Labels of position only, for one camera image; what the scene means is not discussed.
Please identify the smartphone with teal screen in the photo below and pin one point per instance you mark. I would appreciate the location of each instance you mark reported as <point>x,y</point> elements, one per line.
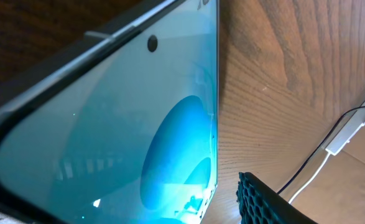
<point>122,126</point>

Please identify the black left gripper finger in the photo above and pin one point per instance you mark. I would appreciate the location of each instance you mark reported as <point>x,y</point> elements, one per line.
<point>259,204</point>

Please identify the white power strip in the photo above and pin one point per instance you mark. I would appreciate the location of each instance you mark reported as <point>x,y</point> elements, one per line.
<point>349,125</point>

